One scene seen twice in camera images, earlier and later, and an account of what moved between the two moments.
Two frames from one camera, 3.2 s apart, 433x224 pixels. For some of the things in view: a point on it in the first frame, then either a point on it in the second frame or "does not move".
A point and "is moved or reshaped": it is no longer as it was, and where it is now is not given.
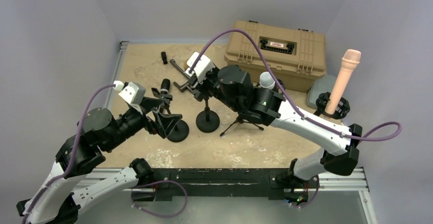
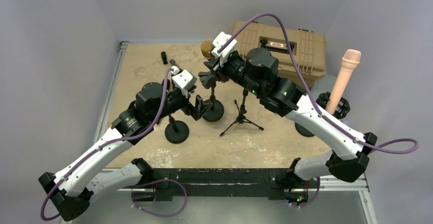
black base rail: [223, 183] does not move
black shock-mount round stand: [342, 109] does not move
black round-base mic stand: [207, 121] is moved or reshaped
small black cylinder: [164, 57] does not move
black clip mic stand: [181, 131] does not move
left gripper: [165, 122] → [197, 109]
